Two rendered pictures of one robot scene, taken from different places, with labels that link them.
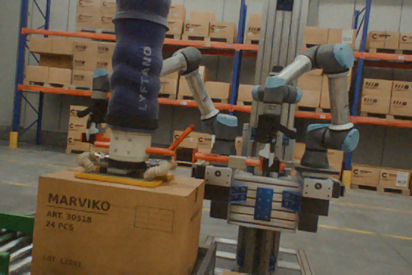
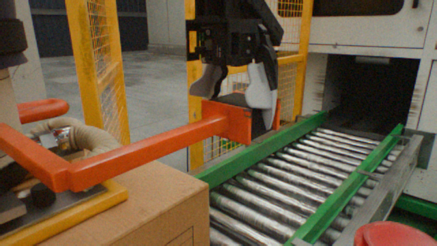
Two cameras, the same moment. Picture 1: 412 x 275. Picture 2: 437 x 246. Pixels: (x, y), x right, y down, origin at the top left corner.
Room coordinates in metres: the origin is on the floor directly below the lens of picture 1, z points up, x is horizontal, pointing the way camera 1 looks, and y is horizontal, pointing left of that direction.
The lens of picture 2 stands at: (2.08, 0.18, 1.21)
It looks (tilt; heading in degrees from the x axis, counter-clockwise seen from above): 19 degrees down; 121
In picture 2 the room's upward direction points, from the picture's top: straight up
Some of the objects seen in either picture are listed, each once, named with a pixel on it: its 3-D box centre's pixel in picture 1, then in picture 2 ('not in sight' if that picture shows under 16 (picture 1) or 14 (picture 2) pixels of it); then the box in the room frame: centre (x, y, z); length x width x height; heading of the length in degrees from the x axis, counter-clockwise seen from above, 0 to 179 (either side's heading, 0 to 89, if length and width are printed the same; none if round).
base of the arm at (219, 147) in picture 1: (224, 147); not in sight; (2.07, -0.12, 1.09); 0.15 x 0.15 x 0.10
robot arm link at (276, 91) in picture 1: (274, 90); not in sight; (1.51, -0.27, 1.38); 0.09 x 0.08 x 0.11; 132
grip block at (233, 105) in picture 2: (92, 137); (240, 115); (1.89, 0.57, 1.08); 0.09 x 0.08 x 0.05; 171
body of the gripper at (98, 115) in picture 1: (98, 112); (228, 18); (1.88, 0.54, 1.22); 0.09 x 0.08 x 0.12; 82
